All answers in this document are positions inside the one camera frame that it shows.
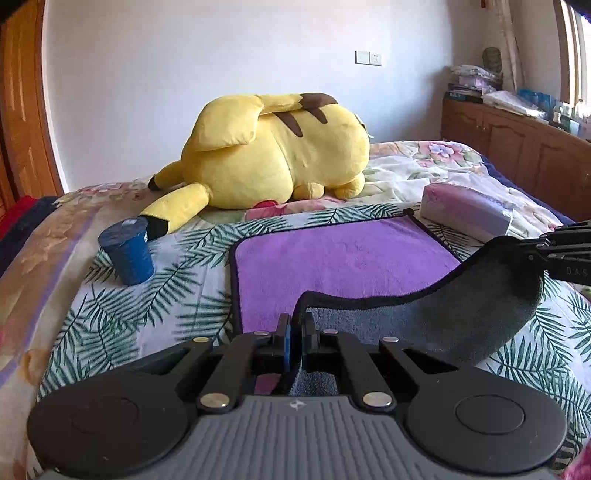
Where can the wooden side cabinet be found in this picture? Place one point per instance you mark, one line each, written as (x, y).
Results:
(546, 162)

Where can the purple and grey towel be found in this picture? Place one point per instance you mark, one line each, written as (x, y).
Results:
(387, 277)

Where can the white folded cloth on cabinet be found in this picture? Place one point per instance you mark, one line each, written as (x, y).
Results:
(513, 103)

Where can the stack of folded items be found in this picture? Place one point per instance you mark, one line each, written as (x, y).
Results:
(471, 83)

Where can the wooden door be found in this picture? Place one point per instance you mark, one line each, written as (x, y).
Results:
(25, 129)

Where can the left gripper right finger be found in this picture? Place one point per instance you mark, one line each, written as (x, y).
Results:
(336, 363)

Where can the blue cup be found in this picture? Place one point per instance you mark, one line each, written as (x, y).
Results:
(125, 243)

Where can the red and navy bedding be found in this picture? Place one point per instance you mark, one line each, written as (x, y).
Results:
(20, 222)

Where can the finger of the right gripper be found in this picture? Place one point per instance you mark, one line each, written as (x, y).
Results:
(574, 234)
(556, 256)

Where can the yellow Pikachu plush toy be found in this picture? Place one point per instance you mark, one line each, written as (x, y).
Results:
(247, 149)

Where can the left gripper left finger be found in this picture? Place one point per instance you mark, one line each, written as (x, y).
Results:
(254, 363)

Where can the floral bed blanket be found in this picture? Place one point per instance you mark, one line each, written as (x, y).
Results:
(39, 286)

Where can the white wall switch socket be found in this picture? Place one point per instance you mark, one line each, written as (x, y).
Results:
(367, 58)

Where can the tissue pack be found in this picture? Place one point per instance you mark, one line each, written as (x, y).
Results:
(466, 210)

